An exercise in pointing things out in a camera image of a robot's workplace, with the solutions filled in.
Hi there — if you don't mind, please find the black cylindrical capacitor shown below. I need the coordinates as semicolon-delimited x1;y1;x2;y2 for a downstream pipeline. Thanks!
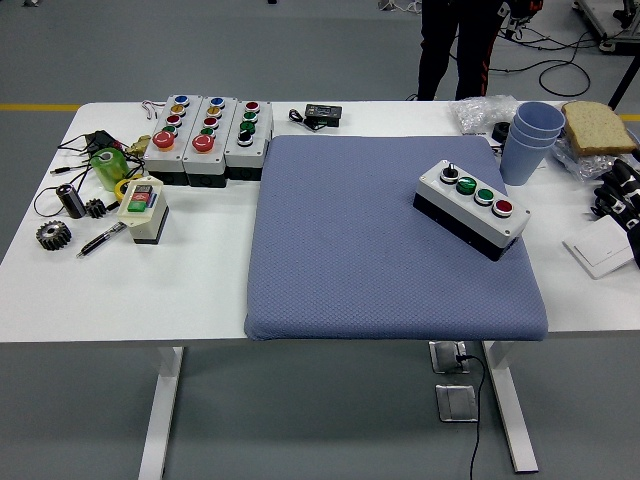
56;183;89;220

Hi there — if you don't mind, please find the green translucent cylinder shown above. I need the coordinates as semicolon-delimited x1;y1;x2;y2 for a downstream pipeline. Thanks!
89;147;130;193

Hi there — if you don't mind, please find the thin black cable with plug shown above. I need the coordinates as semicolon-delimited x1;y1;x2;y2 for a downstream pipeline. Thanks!
32;154;101;217

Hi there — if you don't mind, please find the black floor cable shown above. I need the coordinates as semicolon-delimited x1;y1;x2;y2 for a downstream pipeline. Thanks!
492;29;601;97

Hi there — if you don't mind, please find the large steel gear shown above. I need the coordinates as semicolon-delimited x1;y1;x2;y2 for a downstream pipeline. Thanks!
35;221;74;251

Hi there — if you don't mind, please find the cream start-stop switch box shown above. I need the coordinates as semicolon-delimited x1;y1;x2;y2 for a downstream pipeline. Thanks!
118;175;171;246

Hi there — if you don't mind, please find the brass fitting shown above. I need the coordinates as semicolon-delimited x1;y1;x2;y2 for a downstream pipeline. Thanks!
124;134;153;156

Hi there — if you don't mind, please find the black digital meter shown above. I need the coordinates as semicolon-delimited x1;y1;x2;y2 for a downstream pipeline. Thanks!
288;103;345;132

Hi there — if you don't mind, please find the white printed paper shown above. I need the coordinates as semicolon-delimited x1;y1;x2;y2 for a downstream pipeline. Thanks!
462;130;509;156

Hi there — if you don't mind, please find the grey four-button control box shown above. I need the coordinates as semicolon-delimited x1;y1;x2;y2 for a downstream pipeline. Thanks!
412;159;534;264

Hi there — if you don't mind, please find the white table leg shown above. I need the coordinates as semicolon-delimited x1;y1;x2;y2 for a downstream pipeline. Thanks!
137;345;185;480
480;341;540;474

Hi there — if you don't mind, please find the yellow tape roll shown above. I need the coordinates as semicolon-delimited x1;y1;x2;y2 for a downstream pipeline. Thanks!
114;173;144;204

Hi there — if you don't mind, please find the grey box with black knob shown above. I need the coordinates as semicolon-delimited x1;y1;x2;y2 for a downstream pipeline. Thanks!
223;99;275;182

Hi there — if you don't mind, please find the person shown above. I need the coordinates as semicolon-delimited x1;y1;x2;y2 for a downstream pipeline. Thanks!
416;0;545;103

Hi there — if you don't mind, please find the black pen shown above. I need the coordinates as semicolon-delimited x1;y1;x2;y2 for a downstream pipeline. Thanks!
75;221;128;259

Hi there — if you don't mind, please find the black adapter with wires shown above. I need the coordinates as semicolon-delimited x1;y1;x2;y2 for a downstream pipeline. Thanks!
57;129;124;156

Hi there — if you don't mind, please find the black power cable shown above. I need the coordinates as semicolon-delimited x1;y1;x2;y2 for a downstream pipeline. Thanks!
455;353;487;480

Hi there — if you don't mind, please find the blue plastic cup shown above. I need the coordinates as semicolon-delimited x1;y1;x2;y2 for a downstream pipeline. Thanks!
516;101;566;137
509;119;562;147
499;130;557;187

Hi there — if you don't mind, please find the grey five-button control box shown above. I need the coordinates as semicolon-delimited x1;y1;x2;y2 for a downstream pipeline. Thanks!
143;94;205;187
182;95;240;189

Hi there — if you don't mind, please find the silver floor socket box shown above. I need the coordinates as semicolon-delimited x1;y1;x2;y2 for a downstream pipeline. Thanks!
428;341;472;375
434;383;480;424

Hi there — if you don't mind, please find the blue-grey padded mat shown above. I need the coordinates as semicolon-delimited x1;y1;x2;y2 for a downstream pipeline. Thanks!
243;134;550;344

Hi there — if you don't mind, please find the bread slice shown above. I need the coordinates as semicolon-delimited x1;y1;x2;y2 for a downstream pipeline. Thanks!
560;100;640;157

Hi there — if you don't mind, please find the grey metal frame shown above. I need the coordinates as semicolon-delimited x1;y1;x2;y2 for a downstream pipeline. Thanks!
572;0;640;55

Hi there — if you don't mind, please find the clear bubble wrap bag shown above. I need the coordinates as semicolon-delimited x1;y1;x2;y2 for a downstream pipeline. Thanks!
448;94;521;136

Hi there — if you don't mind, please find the white wall switch plate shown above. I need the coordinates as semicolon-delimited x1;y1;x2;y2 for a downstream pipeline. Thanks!
562;215;640;280

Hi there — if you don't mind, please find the black metal stand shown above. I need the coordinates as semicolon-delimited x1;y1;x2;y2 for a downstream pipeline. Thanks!
608;59;640;109

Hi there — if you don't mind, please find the robot right hand white black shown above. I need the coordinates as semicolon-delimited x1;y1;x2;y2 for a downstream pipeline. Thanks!
603;158;640;232

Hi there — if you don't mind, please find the white cable bundle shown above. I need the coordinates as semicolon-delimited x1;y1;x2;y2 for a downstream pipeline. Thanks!
377;0;421;14

